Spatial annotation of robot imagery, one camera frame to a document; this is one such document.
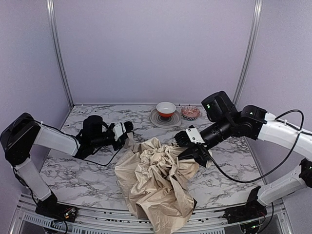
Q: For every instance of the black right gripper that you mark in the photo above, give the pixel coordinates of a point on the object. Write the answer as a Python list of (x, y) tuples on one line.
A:
[(195, 149)]

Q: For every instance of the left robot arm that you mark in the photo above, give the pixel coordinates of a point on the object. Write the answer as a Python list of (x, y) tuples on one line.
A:
[(20, 139)]

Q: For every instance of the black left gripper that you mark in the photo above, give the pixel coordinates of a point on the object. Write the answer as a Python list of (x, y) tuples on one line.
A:
[(119, 140)]

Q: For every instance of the grey ringed plate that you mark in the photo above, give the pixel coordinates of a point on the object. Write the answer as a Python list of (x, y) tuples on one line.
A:
[(165, 122)]

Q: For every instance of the orange white bowl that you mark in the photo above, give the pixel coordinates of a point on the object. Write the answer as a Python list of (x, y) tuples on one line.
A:
[(165, 109)]

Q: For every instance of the right aluminium frame post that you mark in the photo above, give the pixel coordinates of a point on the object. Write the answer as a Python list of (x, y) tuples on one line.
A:
[(249, 51)]

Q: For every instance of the red blue patterned bowl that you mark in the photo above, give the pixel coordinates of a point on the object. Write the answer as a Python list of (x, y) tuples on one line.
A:
[(190, 113)]

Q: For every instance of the beige folding umbrella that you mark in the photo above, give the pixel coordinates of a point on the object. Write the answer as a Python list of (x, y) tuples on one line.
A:
[(154, 183)]

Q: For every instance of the left aluminium frame post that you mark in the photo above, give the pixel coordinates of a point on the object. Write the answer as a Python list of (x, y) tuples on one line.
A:
[(57, 49)]

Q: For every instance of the aluminium frame post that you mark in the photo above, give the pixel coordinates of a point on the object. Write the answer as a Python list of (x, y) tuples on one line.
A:
[(57, 49), (249, 51)]

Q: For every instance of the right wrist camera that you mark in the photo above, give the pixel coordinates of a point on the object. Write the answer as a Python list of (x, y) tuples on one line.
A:
[(189, 137)]

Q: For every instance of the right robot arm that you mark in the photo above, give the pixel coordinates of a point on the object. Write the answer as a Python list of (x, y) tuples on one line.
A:
[(255, 123)]

